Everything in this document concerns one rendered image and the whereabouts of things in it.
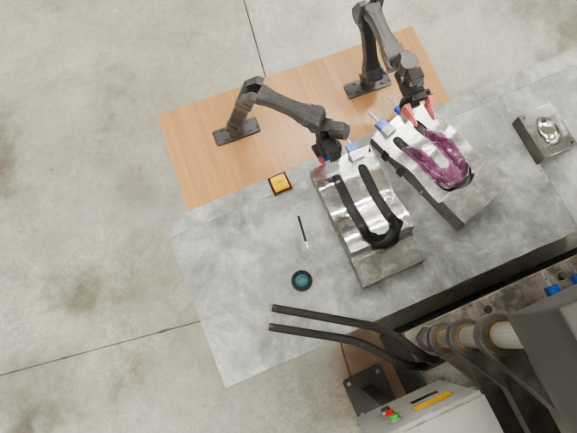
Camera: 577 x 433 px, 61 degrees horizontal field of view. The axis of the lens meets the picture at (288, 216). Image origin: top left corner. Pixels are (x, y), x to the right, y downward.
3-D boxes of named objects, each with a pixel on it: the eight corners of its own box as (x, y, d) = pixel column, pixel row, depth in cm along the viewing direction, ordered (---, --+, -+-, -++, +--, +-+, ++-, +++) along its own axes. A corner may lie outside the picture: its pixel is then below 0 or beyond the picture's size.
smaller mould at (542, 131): (511, 124, 206) (518, 116, 199) (543, 110, 207) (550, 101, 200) (536, 165, 201) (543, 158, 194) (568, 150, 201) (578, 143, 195)
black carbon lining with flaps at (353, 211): (330, 179, 196) (331, 170, 187) (366, 162, 197) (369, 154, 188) (367, 258, 187) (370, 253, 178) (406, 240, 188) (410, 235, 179)
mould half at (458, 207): (369, 143, 206) (373, 131, 196) (415, 105, 210) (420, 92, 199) (456, 230, 195) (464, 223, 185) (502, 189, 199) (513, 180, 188)
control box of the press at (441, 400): (334, 384, 258) (361, 429, 116) (387, 360, 260) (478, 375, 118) (352, 425, 253) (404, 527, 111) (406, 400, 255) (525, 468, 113)
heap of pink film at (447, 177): (397, 152, 199) (401, 144, 191) (429, 125, 201) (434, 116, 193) (444, 198, 193) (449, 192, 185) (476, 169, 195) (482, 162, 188)
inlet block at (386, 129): (364, 118, 206) (365, 113, 201) (373, 112, 207) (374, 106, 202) (385, 141, 203) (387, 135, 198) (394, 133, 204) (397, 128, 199)
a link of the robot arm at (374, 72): (383, 82, 202) (377, 3, 178) (368, 87, 201) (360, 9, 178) (377, 75, 206) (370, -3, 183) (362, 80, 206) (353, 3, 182)
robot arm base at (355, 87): (395, 74, 205) (388, 60, 207) (349, 90, 204) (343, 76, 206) (391, 84, 213) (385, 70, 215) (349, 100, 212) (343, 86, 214)
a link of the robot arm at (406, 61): (426, 64, 159) (411, 33, 162) (402, 72, 159) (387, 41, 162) (418, 82, 171) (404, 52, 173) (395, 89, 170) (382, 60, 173)
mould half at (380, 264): (309, 177, 204) (309, 165, 191) (367, 153, 205) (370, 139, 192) (362, 289, 191) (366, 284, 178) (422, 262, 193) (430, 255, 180)
